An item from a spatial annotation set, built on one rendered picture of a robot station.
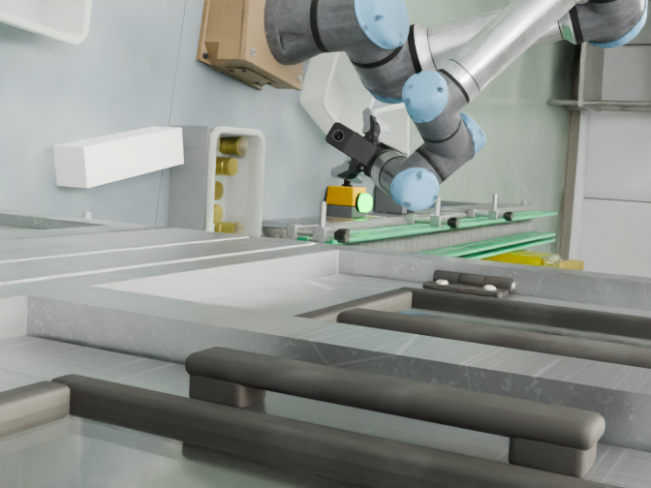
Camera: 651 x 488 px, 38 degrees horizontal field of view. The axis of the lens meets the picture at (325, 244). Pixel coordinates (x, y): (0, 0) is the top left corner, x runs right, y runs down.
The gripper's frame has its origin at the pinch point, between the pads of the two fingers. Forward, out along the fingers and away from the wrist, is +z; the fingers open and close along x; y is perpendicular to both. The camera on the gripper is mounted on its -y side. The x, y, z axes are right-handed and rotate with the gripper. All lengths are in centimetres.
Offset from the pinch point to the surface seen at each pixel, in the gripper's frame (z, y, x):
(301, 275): -115, -46, -3
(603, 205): 426, 398, 17
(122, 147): -34, -46, -15
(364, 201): 16.5, 18.4, -11.9
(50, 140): -35, -57, -18
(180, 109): -12.4, -36.1, -7.9
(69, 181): -38, -52, -22
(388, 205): 37, 35, -13
